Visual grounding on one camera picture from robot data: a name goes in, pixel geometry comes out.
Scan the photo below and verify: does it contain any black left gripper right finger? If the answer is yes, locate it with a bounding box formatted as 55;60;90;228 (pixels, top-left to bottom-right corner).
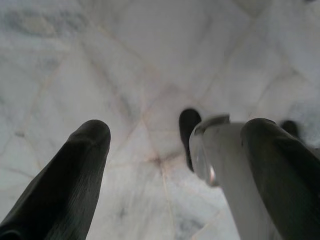
240;118;320;240

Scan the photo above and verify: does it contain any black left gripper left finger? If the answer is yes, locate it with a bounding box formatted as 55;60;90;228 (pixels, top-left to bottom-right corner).
0;119;112;240

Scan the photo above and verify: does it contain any clear drinking glass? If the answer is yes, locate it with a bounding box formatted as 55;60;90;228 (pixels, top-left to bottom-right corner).
188;113;285;240

